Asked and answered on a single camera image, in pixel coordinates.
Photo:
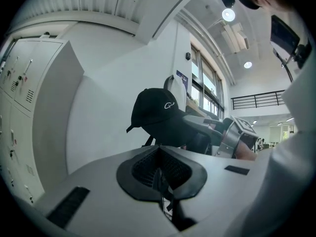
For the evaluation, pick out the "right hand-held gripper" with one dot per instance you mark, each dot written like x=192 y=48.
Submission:
x=232 y=137

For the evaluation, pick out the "black chest-mounted device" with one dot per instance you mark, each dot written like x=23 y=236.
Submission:
x=284 y=36

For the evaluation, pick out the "black cap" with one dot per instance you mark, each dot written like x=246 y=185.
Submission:
x=153 y=110

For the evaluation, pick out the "black metal railing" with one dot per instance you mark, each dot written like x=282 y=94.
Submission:
x=256 y=99

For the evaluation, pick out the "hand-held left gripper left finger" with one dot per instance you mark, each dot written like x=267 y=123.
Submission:
x=103 y=181

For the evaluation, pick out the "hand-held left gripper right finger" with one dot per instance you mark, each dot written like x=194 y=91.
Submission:
x=222 y=186

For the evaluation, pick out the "person's white shirt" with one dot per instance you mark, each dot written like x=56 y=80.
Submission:
x=291 y=169

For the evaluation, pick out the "grey metal locker cabinet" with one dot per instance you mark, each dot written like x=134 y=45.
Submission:
x=49 y=95

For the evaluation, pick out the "person's right forearm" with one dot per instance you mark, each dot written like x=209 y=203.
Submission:
x=245 y=152

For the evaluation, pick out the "white garment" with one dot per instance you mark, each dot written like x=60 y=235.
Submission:
x=179 y=95

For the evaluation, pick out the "round ceiling light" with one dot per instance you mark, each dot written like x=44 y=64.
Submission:
x=228 y=14
x=248 y=64

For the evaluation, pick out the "blue wall poster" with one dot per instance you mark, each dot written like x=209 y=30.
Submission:
x=182 y=79

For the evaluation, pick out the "small black wall box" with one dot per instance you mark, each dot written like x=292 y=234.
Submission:
x=188 y=56

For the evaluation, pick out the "white ceiling air conditioner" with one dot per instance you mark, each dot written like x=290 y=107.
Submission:
x=234 y=37

